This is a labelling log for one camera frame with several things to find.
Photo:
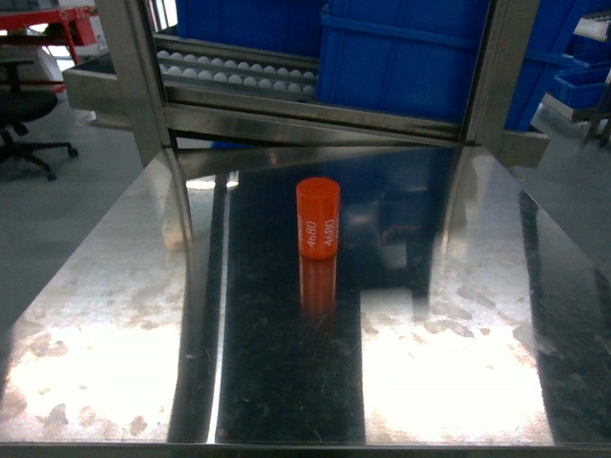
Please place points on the orange cylindrical capacitor 4680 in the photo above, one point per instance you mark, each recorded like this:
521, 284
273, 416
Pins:
318, 210

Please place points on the blue crate rear left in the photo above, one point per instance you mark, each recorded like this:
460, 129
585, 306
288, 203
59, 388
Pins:
292, 27

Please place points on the large blue plastic crate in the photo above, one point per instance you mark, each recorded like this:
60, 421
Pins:
413, 58

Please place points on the stainless steel roller rack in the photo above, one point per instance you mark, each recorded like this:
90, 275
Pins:
126, 88

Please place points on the small blue bin right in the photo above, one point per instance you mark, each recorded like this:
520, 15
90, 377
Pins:
580, 89

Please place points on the black office chair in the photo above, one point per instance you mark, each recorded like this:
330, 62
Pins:
20, 107

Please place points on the red metal table frame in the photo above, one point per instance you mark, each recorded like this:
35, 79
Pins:
42, 24

